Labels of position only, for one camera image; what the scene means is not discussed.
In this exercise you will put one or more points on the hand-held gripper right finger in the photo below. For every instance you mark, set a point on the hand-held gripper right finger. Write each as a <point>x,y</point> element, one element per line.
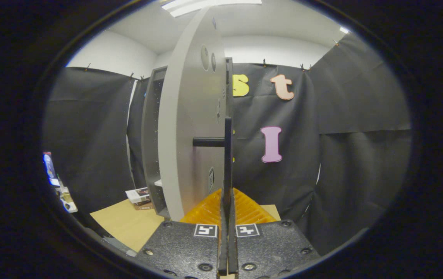
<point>232,248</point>

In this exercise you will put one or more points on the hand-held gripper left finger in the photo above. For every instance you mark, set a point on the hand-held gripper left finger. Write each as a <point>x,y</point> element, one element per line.
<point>222,248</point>

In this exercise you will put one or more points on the grey shoe cabinet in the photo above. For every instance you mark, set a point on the grey shoe cabinet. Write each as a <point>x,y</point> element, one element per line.
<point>150,135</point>

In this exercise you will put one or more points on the light grey shoe cabinet door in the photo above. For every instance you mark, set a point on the light grey shoe cabinet door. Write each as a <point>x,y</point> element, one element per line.
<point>190,116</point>

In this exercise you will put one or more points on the brown book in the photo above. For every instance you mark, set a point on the brown book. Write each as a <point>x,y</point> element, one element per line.
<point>144,206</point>

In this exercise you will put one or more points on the black backdrop cloth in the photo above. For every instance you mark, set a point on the black backdrop cloth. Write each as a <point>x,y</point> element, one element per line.
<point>345,97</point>

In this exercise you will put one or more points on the long ceiling light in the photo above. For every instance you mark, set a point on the long ceiling light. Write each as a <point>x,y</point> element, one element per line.
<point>210,5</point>

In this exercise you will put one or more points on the small ceiling light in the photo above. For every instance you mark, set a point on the small ceiling light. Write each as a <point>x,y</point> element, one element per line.
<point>344,30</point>

